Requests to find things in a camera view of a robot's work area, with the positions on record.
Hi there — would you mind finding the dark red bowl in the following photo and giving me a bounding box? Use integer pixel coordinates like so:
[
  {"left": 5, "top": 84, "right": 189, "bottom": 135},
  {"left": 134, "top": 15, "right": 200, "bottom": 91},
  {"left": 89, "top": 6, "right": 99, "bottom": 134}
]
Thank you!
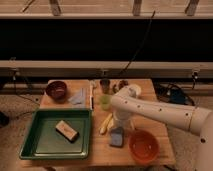
[{"left": 45, "top": 81, "right": 67, "bottom": 101}]

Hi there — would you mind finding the green pepper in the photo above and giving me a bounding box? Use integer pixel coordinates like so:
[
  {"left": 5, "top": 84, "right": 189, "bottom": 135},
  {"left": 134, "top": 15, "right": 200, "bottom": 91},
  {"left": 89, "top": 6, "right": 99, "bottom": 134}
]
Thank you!
[{"left": 112, "top": 84, "right": 118, "bottom": 93}]

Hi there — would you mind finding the orange-red bowl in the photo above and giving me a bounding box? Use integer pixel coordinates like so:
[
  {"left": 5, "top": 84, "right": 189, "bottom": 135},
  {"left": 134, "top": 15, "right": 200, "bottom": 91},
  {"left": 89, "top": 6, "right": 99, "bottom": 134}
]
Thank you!
[{"left": 128, "top": 130, "right": 159, "bottom": 165}]

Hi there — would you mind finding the green plastic tray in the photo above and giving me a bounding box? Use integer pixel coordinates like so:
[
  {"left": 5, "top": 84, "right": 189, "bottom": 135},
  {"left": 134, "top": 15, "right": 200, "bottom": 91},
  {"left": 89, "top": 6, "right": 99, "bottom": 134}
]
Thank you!
[{"left": 19, "top": 109, "right": 92, "bottom": 160}]

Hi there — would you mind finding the black cable bundle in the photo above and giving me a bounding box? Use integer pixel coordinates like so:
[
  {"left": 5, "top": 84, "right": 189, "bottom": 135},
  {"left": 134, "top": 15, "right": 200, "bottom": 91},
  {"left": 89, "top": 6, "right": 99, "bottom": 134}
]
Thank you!
[{"left": 155, "top": 83, "right": 198, "bottom": 107}]

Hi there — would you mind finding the dark red jar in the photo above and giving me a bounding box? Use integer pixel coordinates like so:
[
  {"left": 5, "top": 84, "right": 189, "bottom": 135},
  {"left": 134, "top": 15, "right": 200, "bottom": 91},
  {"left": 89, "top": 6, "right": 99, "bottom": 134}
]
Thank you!
[{"left": 118, "top": 80, "right": 129, "bottom": 90}]

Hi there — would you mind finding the white handled knife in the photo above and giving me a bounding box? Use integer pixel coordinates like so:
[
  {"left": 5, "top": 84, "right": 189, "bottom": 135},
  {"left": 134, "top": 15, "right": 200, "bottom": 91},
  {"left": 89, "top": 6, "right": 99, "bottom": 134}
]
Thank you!
[{"left": 89, "top": 81, "right": 94, "bottom": 110}]

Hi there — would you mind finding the light green cup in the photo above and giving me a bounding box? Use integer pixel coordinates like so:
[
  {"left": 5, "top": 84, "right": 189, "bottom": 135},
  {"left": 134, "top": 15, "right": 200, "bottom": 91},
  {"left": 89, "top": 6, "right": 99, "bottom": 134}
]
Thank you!
[{"left": 100, "top": 95, "right": 111, "bottom": 111}]

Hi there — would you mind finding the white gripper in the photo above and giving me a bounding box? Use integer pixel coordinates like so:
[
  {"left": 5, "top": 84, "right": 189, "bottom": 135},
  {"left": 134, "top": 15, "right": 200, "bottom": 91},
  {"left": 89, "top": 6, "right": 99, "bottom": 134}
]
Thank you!
[{"left": 113, "top": 111, "right": 134, "bottom": 131}]

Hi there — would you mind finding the dark metal cup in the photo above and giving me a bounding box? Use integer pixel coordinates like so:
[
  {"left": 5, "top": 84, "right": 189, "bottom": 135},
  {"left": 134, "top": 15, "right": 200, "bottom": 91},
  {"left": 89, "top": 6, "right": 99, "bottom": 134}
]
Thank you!
[{"left": 100, "top": 79, "right": 110, "bottom": 94}]

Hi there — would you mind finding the light blue cloth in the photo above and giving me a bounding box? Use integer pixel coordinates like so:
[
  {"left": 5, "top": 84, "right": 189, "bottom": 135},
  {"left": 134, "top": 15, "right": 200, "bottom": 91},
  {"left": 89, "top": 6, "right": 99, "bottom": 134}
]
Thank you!
[{"left": 68, "top": 88, "right": 86, "bottom": 108}]

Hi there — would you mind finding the brown block with black end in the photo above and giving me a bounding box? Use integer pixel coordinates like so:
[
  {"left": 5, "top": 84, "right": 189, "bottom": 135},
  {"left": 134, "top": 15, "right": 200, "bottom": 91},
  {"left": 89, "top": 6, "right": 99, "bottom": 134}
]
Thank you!
[{"left": 55, "top": 120, "right": 79, "bottom": 142}]

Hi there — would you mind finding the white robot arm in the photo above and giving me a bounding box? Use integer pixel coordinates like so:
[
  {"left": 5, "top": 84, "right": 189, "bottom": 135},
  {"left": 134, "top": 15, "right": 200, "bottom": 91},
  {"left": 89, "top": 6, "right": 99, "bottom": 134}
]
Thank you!
[{"left": 111, "top": 84, "right": 213, "bottom": 171}]

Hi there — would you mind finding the blue sponge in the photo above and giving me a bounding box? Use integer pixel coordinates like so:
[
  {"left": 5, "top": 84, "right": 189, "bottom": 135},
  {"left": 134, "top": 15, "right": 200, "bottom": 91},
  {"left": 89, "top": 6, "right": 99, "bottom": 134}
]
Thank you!
[{"left": 110, "top": 127, "right": 124, "bottom": 147}]

